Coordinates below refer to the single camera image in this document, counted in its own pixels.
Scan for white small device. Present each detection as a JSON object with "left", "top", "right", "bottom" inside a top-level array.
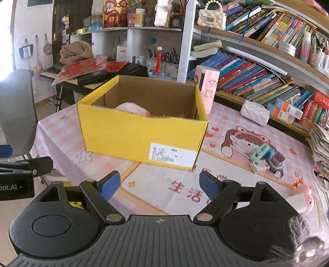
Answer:
[{"left": 249, "top": 160, "right": 270, "bottom": 174}]

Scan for pink checkered tablecloth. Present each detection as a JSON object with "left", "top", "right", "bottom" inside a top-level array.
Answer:
[{"left": 35, "top": 104, "right": 328, "bottom": 233}]

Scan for grey chair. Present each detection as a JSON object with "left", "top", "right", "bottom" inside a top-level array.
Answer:
[{"left": 1, "top": 70, "right": 38, "bottom": 157}]

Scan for white charger block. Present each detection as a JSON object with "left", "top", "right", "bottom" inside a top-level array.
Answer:
[{"left": 285, "top": 193, "right": 308, "bottom": 214}]

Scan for yellow cardboard box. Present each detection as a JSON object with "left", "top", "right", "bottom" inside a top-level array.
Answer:
[{"left": 77, "top": 76, "right": 209, "bottom": 170}]

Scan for pink pig toy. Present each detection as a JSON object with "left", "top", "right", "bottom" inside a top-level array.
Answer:
[{"left": 293, "top": 180, "right": 315, "bottom": 213}]

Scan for white quilted pouch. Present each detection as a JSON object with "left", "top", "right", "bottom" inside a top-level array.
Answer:
[{"left": 240, "top": 100, "right": 270, "bottom": 126}]

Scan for pink plush in box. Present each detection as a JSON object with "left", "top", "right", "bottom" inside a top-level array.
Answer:
[{"left": 115, "top": 102, "right": 151, "bottom": 117}]

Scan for black keyboard piano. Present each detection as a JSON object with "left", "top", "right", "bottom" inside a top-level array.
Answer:
[{"left": 39, "top": 62, "right": 149, "bottom": 91}]

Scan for orange white small box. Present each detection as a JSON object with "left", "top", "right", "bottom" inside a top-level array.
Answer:
[{"left": 267, "top": 98, "right": 303, "bottom": 124}]

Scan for stack of magazines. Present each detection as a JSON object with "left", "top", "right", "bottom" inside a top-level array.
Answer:
[{"left": 307, "top": 125, "right": 328, "bottom": 191}]

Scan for red paper sheets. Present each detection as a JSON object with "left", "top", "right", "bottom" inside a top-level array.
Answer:
[{"left": 53, "top": 57, "right": 128, "bottom": 85}]

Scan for pink cylindrical box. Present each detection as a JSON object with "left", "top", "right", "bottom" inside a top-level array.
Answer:
[{"left": 193, "top": 65, "right": 220, "bottom": 115}]

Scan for brown cloth bundle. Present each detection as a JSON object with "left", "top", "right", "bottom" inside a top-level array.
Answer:
[{"left": 60, "top": 41, "right": 94, "bottom": 65}]

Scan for red bottle white cap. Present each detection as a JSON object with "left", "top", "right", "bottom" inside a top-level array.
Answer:
[{"left": 154, "top": 46, "right": 163, "bottom": 75}]

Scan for red fortune god poster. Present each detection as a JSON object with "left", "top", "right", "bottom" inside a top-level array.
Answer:
[{"left": 103, "top": 0, "right": 129, "bottom": 28}]

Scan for cream quilted pearl handbag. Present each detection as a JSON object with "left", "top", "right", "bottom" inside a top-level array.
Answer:
[{"left": 197, "top": 0, "right": 227, "bottom": 31}]

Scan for white yellow bottle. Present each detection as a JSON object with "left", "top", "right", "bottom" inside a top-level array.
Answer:
[{"left": 134, "top": 8, "right": 146, "bottom": 28}]

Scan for white bookshelf frame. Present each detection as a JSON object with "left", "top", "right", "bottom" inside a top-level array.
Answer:
[{"left": 70, "top": 1, "right": 328, "bottom": 94}]

